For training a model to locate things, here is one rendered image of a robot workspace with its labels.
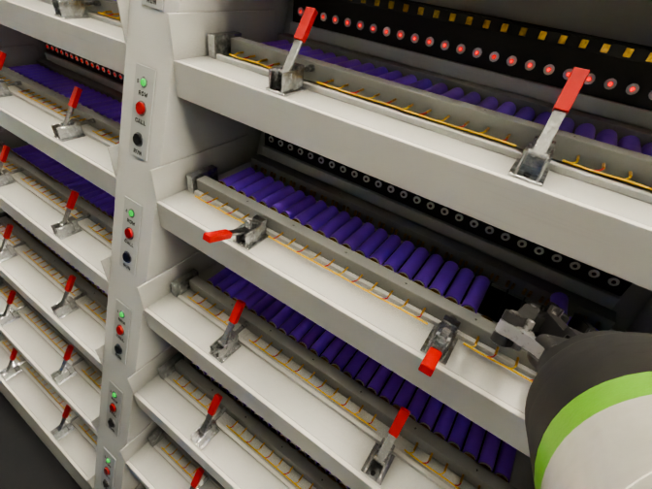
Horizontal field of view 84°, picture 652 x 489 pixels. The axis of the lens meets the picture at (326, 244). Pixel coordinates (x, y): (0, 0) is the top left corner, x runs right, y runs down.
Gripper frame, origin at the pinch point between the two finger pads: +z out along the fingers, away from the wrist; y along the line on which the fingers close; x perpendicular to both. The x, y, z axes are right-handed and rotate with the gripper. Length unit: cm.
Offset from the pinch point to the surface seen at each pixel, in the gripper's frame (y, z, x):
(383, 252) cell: 20.1, 3.7, 1.8
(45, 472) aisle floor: 83, 15, 100
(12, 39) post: 122, 5, -4
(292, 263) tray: 28.8, -1.9, 7.3
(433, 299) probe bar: 11.9, 0.0, 3.4
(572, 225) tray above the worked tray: 4.6, -7.2, -8.6
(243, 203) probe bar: 40.1, -0.4, 3.7
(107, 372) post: 60, 4, 47
